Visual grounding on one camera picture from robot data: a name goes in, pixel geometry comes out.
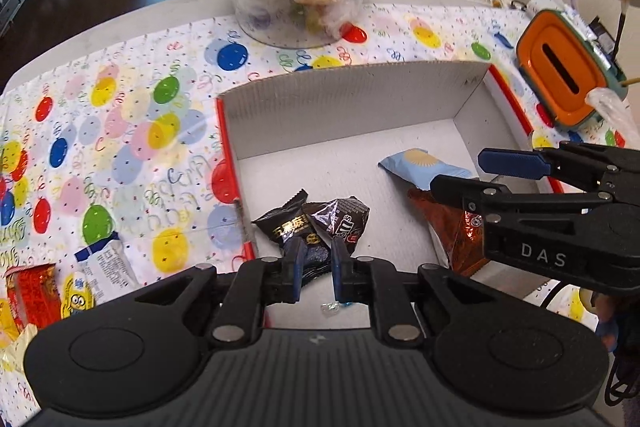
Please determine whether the red cardboard box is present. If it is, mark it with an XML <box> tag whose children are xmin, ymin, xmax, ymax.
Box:
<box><xmin>215</xmin><ymin>61</ymin><xmax>561</xmax><ymax>328</ymax></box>

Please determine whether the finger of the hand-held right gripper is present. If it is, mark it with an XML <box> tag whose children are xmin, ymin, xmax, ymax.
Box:
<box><xmin>430</xmin><ymin>175</ymin><xmax>615</xmax><ymax>222</ymax></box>
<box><xmin>477</xmin><ymin>141</ymin><xmax>640</xmax><ymax>196</ymax></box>

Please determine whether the red snack packet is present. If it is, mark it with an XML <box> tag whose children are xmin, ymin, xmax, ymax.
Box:
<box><xmin>4</xmin><ymin>263</ymin><xmax>61</xmax><ymax>333</ymax></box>

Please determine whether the dark calligraphy brush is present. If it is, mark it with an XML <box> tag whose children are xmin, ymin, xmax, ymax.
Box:
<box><xmin>616</xmin><ymin>0</ymin><xmax>629</xmax><ymax>58</ymax></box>

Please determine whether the clear plastic bag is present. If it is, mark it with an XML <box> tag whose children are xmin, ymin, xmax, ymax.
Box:
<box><xmin>585</xmin><ymin>87</ymin><xmax>640</xmax><ymax>148</ymax></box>

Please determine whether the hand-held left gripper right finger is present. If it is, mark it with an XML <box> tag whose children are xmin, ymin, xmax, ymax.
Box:
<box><xmin>331</xmin><ymin>237</ymin><xmax>501</xmax><ymax>349</ymax></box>

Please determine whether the black packet yellow print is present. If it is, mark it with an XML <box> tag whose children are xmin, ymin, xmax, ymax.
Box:
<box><xmin>251</xmin><ymin>189</ymin><xmax>311</xmax><ymax>258</ymax></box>

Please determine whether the balloon print tablecloth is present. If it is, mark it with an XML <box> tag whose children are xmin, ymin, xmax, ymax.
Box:
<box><xmin>0</xmin><ymin>2</ymin><xmax>640</xmax><ymax>427</ymax></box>

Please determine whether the black cable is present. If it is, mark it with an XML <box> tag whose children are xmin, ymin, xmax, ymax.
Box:
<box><xmin>605</xmin><ymin>342</ymin><xmax>640</xmax><ymax>408</ymax></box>

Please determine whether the white blue snack packet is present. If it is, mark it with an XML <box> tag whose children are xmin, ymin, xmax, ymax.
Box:
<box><xmin>75</xmin><ymin>239</ymin><xmax>141</xmax><ymax>303</ymax></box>

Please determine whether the black packet white print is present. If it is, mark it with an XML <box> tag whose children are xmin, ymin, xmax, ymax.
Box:
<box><xmin>302</xmin><ymin>196</ymin><xmax>372</xmax><ymax>280</ymax></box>

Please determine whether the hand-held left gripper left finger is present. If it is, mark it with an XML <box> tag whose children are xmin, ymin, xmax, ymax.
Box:
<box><xmin>132</xmin><ymin>237</ymin><xmax>308</xmax><ymax>349</ymax></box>

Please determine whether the cream gold-star snack packet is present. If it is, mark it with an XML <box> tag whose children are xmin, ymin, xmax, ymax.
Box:
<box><xmin>0</xmin><ymin>324</ymin><xmax>40</xmax><ymax>375</ymax></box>

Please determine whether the red-brown foil packet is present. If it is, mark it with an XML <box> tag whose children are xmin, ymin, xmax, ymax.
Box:
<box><xmin>407</xmin><ymin>187</ymin><xmax>493</xmax><ymax>277</ymax></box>

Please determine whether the yellow cartoon snack packet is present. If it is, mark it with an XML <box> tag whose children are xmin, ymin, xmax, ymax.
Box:
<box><xmin>60</xmin><ymin>271</ymin><xmax>96</xmax><ymax>320</ymax></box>

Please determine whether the light blue snack packet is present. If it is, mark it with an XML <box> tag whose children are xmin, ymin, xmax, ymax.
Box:
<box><xmin>377</xmin><ymin>148</ymin><xmax>481</xmax><ymax>188</ymax></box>

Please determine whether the plain yellow snack packet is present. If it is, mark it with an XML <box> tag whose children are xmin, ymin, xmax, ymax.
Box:
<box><xmin>0</xmin><ymin>299</ymin><xmax>23</xmax><ymax>348</ymax></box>

